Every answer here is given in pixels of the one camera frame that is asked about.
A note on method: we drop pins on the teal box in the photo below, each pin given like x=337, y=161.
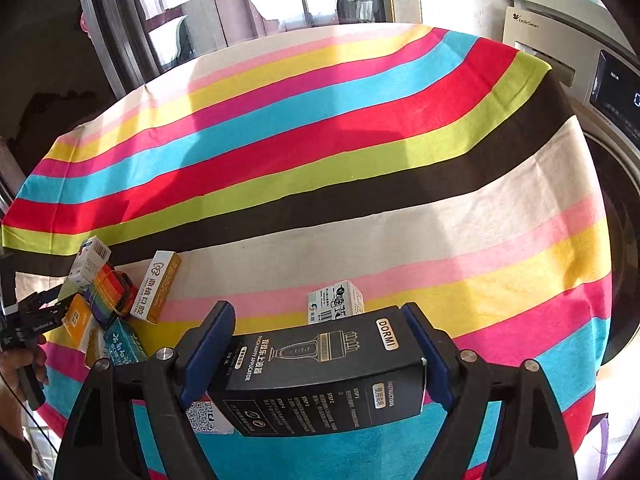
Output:
x=122, y=345

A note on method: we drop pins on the person's left hand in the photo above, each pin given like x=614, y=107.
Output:
x=12, y=370

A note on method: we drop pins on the striped tablecloth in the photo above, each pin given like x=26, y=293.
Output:
x=350, y=160

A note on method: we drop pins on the black box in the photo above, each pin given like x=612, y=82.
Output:
x=310, y=385

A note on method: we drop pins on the white medicine box blue print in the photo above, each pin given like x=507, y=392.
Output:
x=335, y=302

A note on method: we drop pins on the orange box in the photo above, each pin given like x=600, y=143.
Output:
x=80, y=320

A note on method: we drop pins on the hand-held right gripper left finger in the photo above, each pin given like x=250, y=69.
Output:
x=210, y=350

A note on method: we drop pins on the white and gold box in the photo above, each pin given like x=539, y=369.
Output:
x=157, y=285

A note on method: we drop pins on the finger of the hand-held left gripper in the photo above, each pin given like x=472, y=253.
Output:
x=50, y=317
x=42, y=297

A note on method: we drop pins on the sliding window frame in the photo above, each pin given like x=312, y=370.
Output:
x=125, y=35

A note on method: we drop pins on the washing machine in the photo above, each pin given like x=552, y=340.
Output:
x=575, y=60

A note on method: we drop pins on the white package with red label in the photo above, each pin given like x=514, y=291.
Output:
x=205, y=417

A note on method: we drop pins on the white blue barcode box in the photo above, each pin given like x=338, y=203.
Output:
x=90, y=260

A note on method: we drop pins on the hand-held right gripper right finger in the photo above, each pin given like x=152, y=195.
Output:
x=430, y=355

